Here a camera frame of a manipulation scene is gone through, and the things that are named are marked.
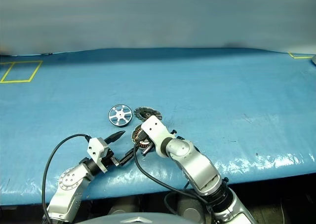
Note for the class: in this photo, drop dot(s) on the yellow tape double rectangle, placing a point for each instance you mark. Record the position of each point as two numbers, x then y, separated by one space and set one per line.
34 71

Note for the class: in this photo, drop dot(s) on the silver spoked rotor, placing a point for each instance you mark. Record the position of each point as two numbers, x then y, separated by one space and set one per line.
120 115

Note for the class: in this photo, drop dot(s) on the motor housing with copper windings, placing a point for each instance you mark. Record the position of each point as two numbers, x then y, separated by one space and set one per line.
142 143

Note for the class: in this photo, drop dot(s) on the blue plastic table cover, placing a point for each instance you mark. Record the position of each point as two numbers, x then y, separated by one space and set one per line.
222 98

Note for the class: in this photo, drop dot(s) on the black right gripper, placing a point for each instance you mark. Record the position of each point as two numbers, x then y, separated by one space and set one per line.
146 151

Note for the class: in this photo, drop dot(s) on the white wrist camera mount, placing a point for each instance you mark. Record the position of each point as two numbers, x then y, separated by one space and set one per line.
97 150
155 130

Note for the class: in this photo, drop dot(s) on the yellow tape corner marking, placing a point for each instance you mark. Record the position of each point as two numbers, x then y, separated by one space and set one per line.
293 56

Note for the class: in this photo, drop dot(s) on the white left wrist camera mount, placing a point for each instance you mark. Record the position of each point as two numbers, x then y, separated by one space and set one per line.
97 150

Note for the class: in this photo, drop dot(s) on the dark rounded shape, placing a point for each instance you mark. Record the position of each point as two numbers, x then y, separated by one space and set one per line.
121 206

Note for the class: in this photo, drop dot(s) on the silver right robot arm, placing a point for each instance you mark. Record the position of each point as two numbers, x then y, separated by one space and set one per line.
200 164

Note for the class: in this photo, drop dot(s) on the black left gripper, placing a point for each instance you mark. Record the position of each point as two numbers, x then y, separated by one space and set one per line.
113 160

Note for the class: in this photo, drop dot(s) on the grey motor lid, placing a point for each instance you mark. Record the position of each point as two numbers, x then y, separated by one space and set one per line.
142 111

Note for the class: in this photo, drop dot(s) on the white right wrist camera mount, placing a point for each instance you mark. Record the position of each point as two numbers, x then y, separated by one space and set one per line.
155 130

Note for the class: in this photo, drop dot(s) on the grey robot torso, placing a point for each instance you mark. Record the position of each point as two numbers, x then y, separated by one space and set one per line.
138 219

